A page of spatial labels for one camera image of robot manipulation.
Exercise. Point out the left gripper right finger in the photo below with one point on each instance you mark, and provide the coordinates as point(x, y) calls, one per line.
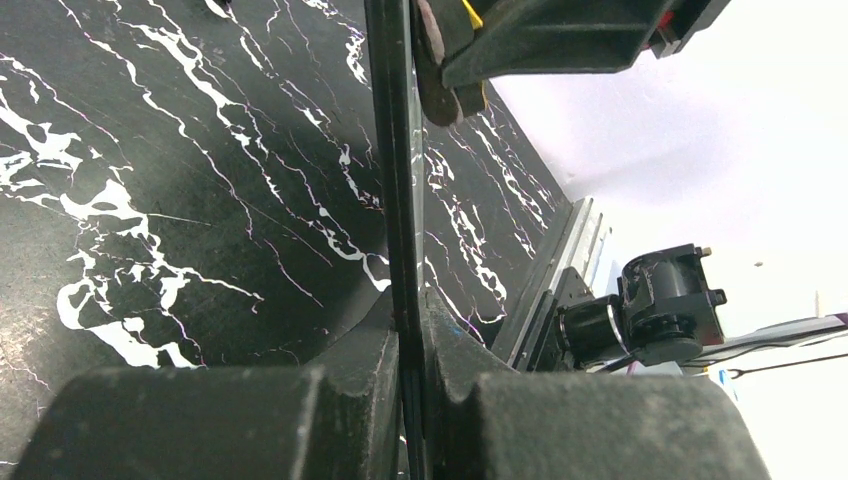
point(484, 420)

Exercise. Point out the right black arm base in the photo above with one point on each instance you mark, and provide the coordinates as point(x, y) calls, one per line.
point(542, 347)

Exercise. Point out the yellow whiteboard eraser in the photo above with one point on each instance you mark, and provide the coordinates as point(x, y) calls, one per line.
point(441, 29)

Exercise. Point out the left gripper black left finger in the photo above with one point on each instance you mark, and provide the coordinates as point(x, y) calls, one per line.
point(335, 417)

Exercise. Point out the aluminium frame rail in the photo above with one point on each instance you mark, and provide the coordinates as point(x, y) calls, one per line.
point(566, 265)

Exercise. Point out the white dry-erase board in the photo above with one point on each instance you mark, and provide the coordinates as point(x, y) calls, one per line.
point(396, 112)

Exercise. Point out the black marble pattern mat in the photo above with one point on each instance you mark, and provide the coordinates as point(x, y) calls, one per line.
point(180, 187)

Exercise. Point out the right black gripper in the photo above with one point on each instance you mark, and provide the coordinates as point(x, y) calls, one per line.
point(526, 37)

